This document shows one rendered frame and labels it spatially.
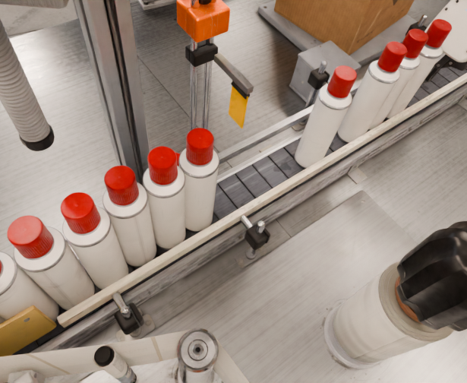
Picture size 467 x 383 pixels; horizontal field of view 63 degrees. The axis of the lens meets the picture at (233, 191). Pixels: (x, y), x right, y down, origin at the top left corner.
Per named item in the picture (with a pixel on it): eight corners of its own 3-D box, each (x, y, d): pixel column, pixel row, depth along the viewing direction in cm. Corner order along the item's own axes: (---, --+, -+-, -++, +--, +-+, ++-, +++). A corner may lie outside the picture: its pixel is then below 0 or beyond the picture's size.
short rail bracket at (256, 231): (248, 266, 64) (260, 235, 54) (238, 252, 65) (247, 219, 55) (263, 256, 65) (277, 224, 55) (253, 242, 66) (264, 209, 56)
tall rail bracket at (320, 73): (314, 144, 80) (341, 83, 66) (292, 121, 83) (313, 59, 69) (325, 137, 81) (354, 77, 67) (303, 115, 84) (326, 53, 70)
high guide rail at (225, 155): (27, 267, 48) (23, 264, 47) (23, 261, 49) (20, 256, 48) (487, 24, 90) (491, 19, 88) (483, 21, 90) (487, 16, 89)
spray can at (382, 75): (349, 149, 74) (399, 63, 56) (331, 131, 76) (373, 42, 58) (367, 138, 76) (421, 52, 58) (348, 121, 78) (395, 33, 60)
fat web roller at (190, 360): (189, 402, 48) (190, 389, 32) (170, 370, 50) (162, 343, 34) (218, 379, 50) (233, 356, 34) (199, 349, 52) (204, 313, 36)
